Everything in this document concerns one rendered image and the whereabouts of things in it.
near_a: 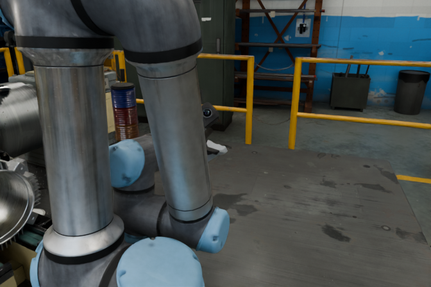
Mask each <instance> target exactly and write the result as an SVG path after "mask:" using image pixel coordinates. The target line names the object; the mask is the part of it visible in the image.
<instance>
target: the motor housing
mask: <svg viewBox="0 0 431 287"><path fill-rule="evenodd" d="M6 162H7V161H5V160H0V249H1V250H3V246H4V247H6V248H8V246H7V243H8V244H10V245H12V241H14V242H16V240H15V237H16V238H18V239H19V238H20V237H19V234H21V235H23V230H22V228H23V227H24V225H25V224H26V222H27V221H28V219H29V217H30V216H31V213H32V211H33V207H35V206H36V205H38V204H40V202H38V200H40V198H39V197H38V196H40V195H41V194H39V193H38V192H40V190H37V189H39V188H40V187H39V186H37V185H39V183H36V182H37V181H38V180H36V179H35V178H37V177H35V176H33V175H34V174H32V173H30V172H27V171H25V173H24V174H23V175H22V174H20V173H18V172H15V171H13V170H11V169H9V168H8V167H7V164H6Z"/></svg>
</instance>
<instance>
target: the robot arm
mask: <svg viewBox="0 0 431 287"><path fill-rule="evenodd" d="M0 16H1V17H2V19H3V22H4V23H5V24H6V25H7V26H9V27H10V28H12V29H13V30H14V31H15V40H16V45H17V50H19V51H20V52H21V53H22V54H23V55H25V56H26V57H27V58H28V59H30V61H31V62H32V64H33V70H34V76H35V86H36V91H37V101H38V112H39V117H40V127H41V133H42V143H43V149H44V159H45V165H46V175H47V185H48V191H49V201H50V207H51V217H52V223H53V225H52V226H51V227H50V228H49V229H48V230H47V231H46V232H45V234H44V237H43V240H42V241H41V242H40V243H39V245H38V247H37V249H36V251H35V252H37V256H36V257H35V258H33V259H32V260H31V266H30V281H31V285H32V287H205V284H204V280H203V276H202V269H201V264H200V262H199V259H198V257H197V255H196V254H195V253H194V252H193V251H192V249H195V250H196V251H199V250H200V251H204V252H209V253H213V254H215V253H218V252H219V251H220V250H221V249H222V248H223V246H224V244H225V242H226V239H227V236H228V231H229V226H230V217H229V214H228V213H227V211H226V210H224V209H220V208H219V207H216V208H215V207H214V205H213V200H212V189H211V184H210V173H209V167H208V162H209V161H210V160H212V159H213V158H215V157H216V156H218V155H222V154H225V153H226V152H228V150H227V148H226V147H225V146H222V145H219V144H215V143H214V142H212V141H210V140H207V141H206V140H205V130H207V129H208V128H209V127H210V126H211V125H213V124H214V123H216V122H217V121H218V120H219V113H218V111H217V110H216V109H215V108H214V107H213V106H212V105H211V104H210V103H209V102H206V103H204V104H203V105H201V97H200V92H199V81H198V71H197V65H196V58H197V57H198V55H199V54H200V53H201V52H202V50H203V44H202V37H201V28H200V24H199V19H198V15H197V11H196V8H195V6H194V3H193V0H0ZM114 36H116V37H117V38H118V39H119V41H120V42H121V45H122V47H123V51H124V56H125V59H126V61H127V62H128V63H130V64H131V65H133V66H134V67H136V69H137V74H138V77H139V83H140V88H141V92H142V96H143V100H144V106H145V109H146V114H147V117H148V122H149V128H150V131H151V133H150V134H147V135H144V136H140V137H136V138H132V139H126V140H122V141H120V142H118V143H116V144H114V145H111V146H109V144H108V124H107V114H106V95H105V75H104V65H103V64H104V62H105V60H106V59H107V58H108V56H109V55H110V54H111V53H112V52H113V51H114ZM158 170H159V171H160V176H161V179H162V184H163V188H164V193H165V196H163V195H157V194H155V172H156V171H158ZM112 186H113V203H112ZM151 238H155V239H154V240H151ZM191 248H192V249H191Z"/></svg>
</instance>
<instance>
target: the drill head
mask: <svg viewBox="0 0 431 287"><path fill-rule="evenodd" d="M42 146H43V143H42V133H41V127H40V117H39V112H38V101H37V91H36V87H35V86H33V85H31V84H28V83H21V82H19V81H12V82H8V83H1V84H0V150H2V151H5V152H7V153H8V154H9V156H10V157H12V158H16V157H18V156H20V155H23V154H26V153H27V152H31V151H34V150H35V149H38V148H41V147H42Z"/></svg>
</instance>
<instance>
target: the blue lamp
mask: <svg viewBox="0 0 431 287"><path fill-rule="evenodd" d="M135 92H136V91H135V87H134V88H132V89H129V90H113V89H111V96H112V106H113V107H114V108H131V107H133V106H135V105H136V104H137V103H136V95H135V94H136V93H135Z"/></svg>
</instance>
